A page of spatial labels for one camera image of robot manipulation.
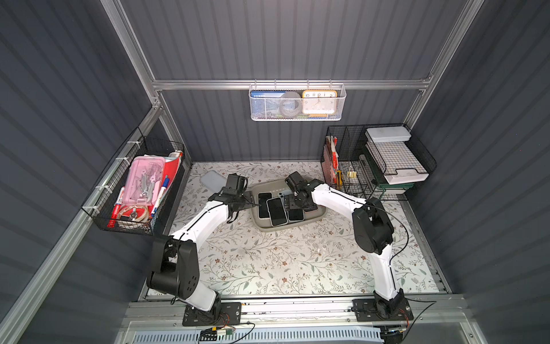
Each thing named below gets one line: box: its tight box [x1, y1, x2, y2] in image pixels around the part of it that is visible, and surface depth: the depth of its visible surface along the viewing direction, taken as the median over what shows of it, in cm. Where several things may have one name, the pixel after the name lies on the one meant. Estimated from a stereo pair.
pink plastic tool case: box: [123, 155, 166, 205], surface depth 73 cm
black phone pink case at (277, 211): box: [265, 197, 289, 228], surface depth 98 cm
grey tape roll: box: [279, 91, 303, 118], surface depth 89 cm
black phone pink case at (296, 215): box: [286, 208, 306, 223], surface depth 97 cm
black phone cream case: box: [257, 192, 273, 220], surface depth 101 cm
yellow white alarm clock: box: [302, 89, 339, 117], surface depth 90 cm
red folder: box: [162, 151, 184, 190], surface depth 78 cm
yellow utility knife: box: [336, 169, 344, 190], surface depth 114 cm
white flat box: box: [365, 126, 412, 143], surface depth 104 cm
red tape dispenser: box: [117, 204, 153, 223], surface depth 68 cm
